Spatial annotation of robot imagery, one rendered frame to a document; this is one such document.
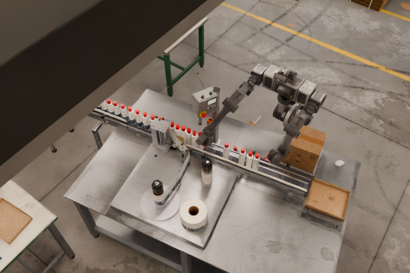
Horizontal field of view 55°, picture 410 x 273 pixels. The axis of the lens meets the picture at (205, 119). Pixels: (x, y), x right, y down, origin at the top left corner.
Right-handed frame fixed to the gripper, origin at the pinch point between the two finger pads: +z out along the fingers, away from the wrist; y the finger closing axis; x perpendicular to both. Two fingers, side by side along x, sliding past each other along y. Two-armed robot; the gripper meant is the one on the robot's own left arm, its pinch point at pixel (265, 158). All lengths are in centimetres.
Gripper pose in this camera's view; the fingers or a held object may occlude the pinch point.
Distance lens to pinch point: 311.2
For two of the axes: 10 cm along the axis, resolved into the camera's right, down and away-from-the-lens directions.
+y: -4.3, 7.0, -5.7
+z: -5.8, 2.7, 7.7
